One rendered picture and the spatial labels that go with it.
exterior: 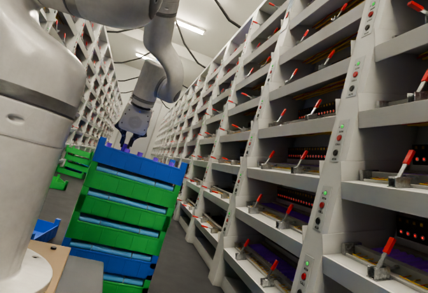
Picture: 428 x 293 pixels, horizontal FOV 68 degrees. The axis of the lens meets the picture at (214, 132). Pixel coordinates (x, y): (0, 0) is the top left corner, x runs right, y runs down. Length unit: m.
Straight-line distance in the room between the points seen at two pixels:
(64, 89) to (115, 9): 0.10
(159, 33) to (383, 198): 0.73
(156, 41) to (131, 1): 0.63
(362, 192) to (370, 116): 0.20
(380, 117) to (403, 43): 0.19
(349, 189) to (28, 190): 0.71
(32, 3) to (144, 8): 0.13
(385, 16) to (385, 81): 0.18
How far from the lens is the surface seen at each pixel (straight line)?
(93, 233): 1.10
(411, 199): 0.73
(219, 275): 1.57
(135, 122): 1.16
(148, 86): 1.10
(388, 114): 0.85
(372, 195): 0.81
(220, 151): 2.20
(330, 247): 0.90
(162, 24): 0.99
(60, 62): 0.37
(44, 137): 0.37
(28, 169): 0.37
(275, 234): 1.13
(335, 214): 0.89
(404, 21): 1.09
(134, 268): 1.14
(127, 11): 0.39
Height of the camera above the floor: 0.47
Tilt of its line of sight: 8 degrees up
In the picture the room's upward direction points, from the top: 17 degrees clockwise
